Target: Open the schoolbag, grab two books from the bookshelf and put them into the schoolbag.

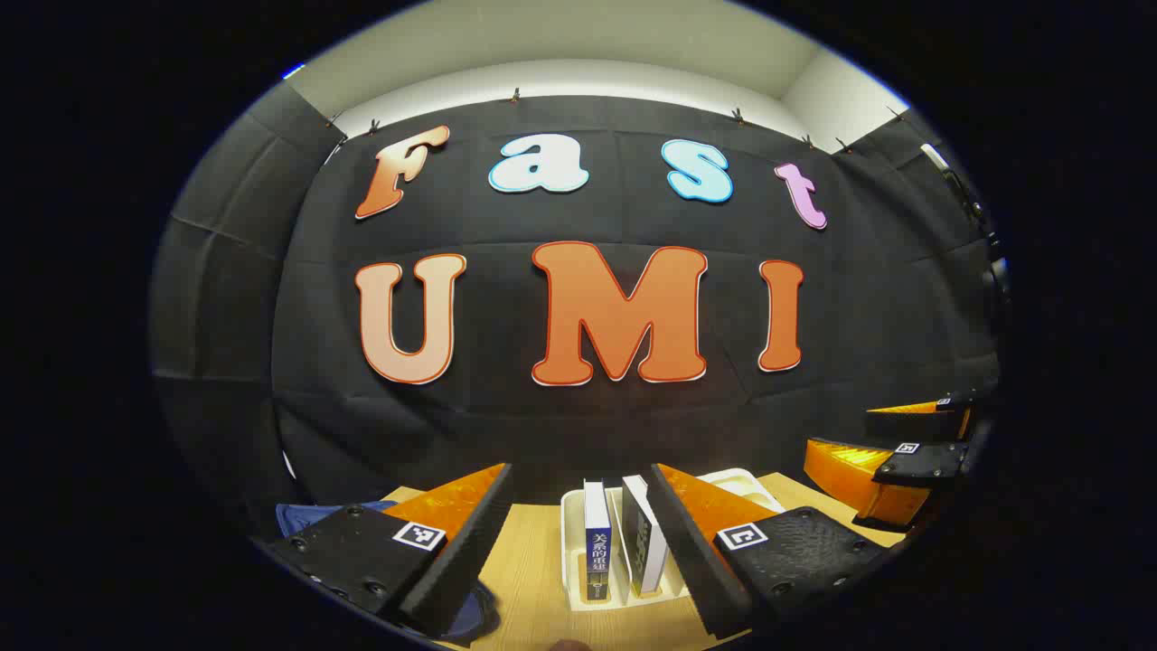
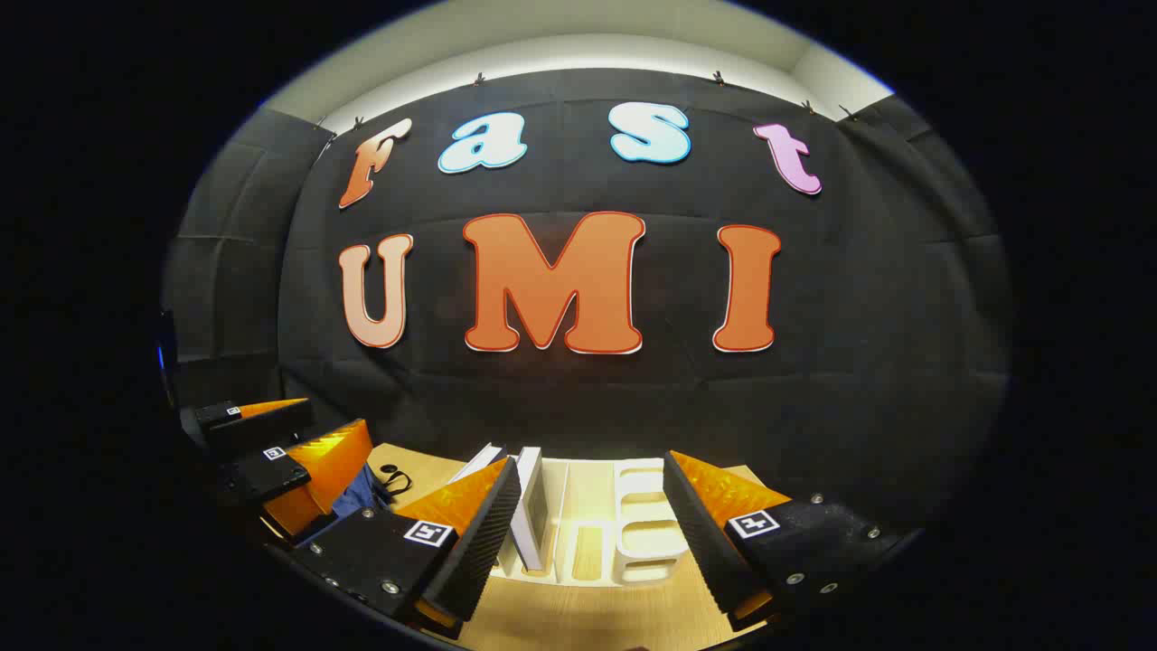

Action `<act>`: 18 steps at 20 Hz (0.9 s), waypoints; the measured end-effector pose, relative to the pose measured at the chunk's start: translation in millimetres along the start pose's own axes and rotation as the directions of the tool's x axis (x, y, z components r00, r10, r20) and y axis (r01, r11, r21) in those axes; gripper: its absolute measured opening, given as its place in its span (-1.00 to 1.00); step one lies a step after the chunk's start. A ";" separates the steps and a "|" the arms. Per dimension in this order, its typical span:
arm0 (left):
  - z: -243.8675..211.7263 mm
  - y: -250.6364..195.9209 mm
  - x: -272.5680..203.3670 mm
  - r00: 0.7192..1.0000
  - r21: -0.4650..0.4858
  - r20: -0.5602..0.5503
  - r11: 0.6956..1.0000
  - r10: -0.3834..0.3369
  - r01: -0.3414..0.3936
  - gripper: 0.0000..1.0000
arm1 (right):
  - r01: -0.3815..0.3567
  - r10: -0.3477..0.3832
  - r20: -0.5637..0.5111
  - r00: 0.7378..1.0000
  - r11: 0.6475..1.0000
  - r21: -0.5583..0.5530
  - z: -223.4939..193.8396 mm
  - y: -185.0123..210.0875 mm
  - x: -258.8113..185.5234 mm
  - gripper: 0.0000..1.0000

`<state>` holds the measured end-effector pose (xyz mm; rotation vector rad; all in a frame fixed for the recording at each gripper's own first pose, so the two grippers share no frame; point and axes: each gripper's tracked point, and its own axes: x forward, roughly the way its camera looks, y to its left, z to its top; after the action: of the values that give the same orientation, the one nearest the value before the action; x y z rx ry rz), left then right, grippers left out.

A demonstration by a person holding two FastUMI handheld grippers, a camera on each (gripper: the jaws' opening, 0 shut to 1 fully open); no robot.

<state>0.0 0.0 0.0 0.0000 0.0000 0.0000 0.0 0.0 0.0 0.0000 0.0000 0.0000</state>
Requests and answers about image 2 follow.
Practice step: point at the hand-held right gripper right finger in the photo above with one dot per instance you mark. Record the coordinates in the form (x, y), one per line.
(700, 542)

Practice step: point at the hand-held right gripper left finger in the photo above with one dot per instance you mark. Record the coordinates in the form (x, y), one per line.
(470, 561)

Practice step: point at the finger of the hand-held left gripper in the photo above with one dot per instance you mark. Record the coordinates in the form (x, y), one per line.
(262, 429)
(262, 479)

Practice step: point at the white bookshelf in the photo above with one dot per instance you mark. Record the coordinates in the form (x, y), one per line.
(633, 542)

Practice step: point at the white cover book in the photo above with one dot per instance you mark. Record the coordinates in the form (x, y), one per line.
(529, 506)

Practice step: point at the blue schoolbag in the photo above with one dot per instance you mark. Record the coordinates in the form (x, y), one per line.
(357, 497)

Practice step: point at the dark cover book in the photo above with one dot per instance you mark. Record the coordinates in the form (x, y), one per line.
(479, 461)

